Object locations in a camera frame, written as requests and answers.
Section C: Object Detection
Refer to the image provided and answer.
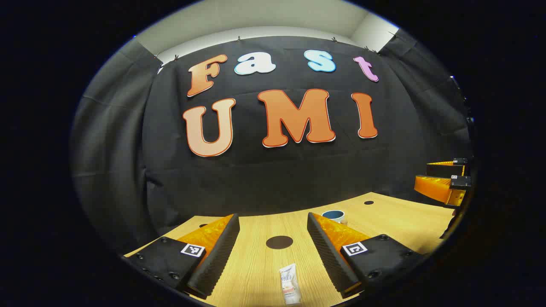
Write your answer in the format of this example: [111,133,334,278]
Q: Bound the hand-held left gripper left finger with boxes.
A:
[124,213,241,298]

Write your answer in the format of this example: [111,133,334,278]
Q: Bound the pale blue cup wooden handle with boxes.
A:
[322,210,348,225]

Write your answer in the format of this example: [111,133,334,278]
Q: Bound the black backdrop cloth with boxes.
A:
[70,30,474,256]

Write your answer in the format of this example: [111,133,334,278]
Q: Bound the wooden desktop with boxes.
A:
[124,192,457,307]

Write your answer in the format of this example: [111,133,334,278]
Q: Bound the white toothpaste tube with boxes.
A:
[279,263,302,306]

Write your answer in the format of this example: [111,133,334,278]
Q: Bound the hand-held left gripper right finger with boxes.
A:
[307,212,427,299]

